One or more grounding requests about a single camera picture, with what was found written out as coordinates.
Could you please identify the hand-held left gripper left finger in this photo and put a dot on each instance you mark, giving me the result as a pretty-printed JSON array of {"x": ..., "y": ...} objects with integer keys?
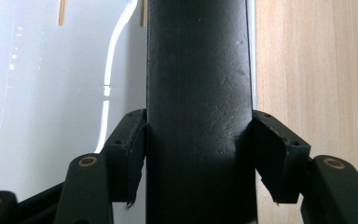
[{"x": 121, "y": 168}]

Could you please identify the white plastic tray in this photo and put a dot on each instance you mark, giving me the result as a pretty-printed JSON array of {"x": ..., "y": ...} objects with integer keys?
[{"x": 43, "y": 93}]

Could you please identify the black smooth bar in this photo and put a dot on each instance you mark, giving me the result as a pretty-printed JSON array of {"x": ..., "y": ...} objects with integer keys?
[{"x": 199, "y": 93}]

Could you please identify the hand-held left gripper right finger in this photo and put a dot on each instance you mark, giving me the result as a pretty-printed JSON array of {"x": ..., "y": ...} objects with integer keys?
[{"x": 282, "y": 168}]

